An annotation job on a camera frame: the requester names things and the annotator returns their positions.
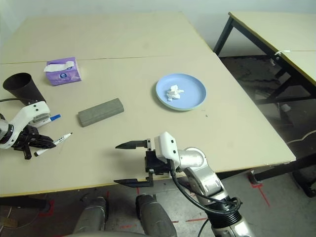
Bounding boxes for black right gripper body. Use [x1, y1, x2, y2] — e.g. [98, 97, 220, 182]
[144, 149, 173, 177]

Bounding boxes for purple tissue box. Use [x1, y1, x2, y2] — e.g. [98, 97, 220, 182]
[44, 57, 82, 86]

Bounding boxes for black caster foot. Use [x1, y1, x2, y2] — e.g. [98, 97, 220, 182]
[292, 170, 316, 198]

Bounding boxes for grey glasses case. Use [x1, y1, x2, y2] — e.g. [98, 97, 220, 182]
[78, 98, 124, 128]

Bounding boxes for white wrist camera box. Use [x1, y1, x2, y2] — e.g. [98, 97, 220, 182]
[0, 101, 51, 149]
[154, 131, 181, 168]

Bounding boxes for grey robot left leg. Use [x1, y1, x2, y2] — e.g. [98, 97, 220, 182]
[73, 197, 109, 234]

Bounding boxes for blue plastic plate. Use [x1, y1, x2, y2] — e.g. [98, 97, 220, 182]
[156, 73, 207, 111]

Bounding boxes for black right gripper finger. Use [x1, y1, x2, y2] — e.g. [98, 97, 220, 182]
[113, 171, 155, 188]
[115, 138, 152, 150]

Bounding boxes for grey robot leg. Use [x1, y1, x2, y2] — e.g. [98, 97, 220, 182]
[135, 194, 177, 237]
[73, 197, 109, 234]

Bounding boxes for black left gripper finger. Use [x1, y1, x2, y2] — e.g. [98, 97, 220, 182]
[34, 134, 54, 145]
[33, 142, 57, 150]

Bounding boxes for black plastic cup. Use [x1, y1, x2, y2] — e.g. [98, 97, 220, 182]
[2, 73, 47, 106]

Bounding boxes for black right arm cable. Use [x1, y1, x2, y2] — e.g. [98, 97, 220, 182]
[169, 160, 241, 237]

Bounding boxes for grey robot torso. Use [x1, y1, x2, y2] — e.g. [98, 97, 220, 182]
[63, 229, 149, 237]

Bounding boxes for white tissue sheet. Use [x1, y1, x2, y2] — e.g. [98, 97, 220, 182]
[43, 61, 75, 73]

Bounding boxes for white floor cable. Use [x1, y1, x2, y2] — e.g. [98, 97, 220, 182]
[287, 130, 316, 145]

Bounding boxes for white marker with black cap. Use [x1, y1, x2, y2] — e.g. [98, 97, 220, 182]
[34, 132, 74, 157]

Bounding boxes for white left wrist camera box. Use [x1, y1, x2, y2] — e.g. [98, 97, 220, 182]
[0, 101, 51, 149]

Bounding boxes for white cable tie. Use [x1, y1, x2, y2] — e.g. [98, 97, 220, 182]
[271, 49, 291, 65]

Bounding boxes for beige side table black frame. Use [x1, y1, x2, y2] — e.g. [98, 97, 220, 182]
[213, 11, 316, 104]

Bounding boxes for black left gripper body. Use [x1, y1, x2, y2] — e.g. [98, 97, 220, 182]
[11, 124, 42, 160]

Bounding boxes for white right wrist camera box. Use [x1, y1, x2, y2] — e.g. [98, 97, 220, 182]
[154, 131, 181, 168]

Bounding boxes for black table foot bar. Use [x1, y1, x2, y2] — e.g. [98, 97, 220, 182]
[0, 197, 49, 210]
[217, 158, 316, 183]

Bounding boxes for grey robot right leg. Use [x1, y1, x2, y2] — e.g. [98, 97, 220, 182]
[135, 194, 177, 237]

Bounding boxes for white marker with blue cap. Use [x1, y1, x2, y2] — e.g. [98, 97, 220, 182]
[39, 114, 62, 125]

